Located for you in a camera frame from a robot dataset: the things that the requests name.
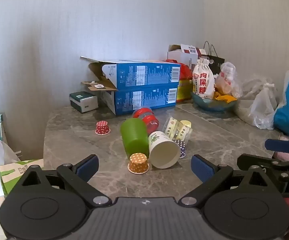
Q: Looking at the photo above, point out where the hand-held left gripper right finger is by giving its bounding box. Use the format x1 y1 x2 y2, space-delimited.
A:
178 154 270 207

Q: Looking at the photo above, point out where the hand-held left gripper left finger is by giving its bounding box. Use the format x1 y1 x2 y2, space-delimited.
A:
22 154 111 207

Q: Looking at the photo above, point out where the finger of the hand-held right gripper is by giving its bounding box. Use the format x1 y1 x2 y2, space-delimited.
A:
264 139 289 156
236 153 280 178

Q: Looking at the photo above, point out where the white paper cup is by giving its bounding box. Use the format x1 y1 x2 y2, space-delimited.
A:
148 131 181 169

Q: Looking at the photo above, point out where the blue polka dot paper cup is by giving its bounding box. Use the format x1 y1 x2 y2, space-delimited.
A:
172 139 186 159

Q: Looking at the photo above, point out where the red polka dot paper cup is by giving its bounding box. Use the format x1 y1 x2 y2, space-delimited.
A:
95 121 111 135

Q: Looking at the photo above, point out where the orange polka dot paper cup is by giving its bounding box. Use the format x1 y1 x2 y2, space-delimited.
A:
128 153 150 174

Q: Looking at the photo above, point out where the green plastic cup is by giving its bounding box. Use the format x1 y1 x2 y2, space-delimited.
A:
120 118 150 160

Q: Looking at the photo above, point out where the red clear plastic cup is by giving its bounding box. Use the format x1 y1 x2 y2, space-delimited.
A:
132 106 160 134

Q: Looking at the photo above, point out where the white plastic bag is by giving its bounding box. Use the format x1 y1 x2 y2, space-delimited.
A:
248 82 279 130

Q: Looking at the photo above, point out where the translucent plastic bag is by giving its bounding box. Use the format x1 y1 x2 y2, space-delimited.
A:
241 76 277 100

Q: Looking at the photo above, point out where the green and white tissue pack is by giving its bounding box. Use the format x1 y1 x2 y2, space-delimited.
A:
69 91 99 112

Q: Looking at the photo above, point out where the blue ceramic bowl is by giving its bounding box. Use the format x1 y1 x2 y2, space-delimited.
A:
191 91 239 112

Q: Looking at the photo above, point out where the yellow wrapper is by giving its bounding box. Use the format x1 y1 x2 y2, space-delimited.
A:
213 91 237 103

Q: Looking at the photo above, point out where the green and white cardboard box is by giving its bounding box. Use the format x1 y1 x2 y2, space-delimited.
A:
0 158 45 197

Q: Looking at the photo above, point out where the yellow green box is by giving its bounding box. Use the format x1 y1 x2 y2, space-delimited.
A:
176 79 194 103

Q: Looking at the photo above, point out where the clear plastic snack bag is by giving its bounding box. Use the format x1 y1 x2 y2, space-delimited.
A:
214 62 243 98

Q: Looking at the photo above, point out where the blue cardboard box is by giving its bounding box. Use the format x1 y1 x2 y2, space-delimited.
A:
81 56 181 91
82 79 178 117

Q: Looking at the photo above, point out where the red snack package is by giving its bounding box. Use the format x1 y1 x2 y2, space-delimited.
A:
162 59 194 81

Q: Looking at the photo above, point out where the black paper bag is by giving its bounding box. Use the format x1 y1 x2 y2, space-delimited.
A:
203 41 225 75

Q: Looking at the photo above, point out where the white cardboard carton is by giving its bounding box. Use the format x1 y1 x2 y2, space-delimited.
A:
167 44 207 70

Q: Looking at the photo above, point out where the white drawstring cloth bag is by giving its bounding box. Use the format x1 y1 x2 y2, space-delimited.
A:
192 57 215 100

